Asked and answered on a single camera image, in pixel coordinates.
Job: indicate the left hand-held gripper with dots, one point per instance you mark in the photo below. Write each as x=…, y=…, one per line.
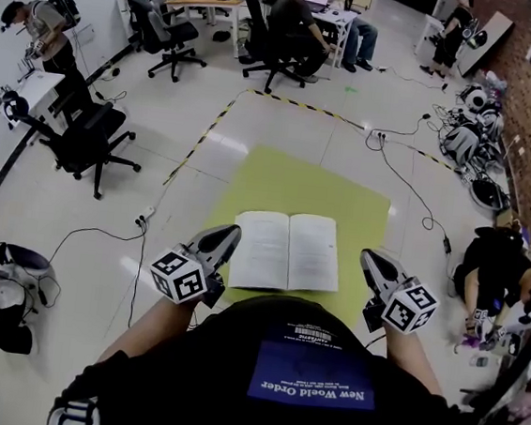
x=178, y=278

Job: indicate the person's right forearm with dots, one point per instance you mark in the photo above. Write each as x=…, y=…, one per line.
x=412, y=359

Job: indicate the blue-covered book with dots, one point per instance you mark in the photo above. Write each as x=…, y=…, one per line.
x=285, y=251

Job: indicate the pile of grey white backpacks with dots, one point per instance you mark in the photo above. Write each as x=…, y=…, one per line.
x=476, y=134

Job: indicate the white desk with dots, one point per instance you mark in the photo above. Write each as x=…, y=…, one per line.
x=340, y=16

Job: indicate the person's left forearm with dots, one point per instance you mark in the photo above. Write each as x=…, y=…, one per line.
x=149, y=327

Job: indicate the black power adapter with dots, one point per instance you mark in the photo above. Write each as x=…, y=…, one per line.
x=447, y=246

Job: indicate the wooden top desk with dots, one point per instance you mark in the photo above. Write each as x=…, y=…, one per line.
x=203, y=0

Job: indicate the yellow black floor tape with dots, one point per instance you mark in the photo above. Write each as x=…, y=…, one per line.
x=208, y=130

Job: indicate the person's black t-shirt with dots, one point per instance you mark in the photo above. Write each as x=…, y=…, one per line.
x=228, y=391

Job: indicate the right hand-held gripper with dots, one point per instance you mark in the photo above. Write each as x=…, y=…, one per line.
x=408, y=311

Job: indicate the black metal stand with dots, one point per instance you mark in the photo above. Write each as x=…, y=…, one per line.
x=513, y=369

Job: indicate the black office chair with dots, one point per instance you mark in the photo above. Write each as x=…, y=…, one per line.
x=166, y=31
x=256, y=26
x=84, y=140

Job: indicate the small white table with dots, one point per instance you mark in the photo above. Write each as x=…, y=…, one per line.
x=38, y=88

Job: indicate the white power strip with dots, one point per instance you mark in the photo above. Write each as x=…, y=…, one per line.
x=380, y=135
x=147, y=213

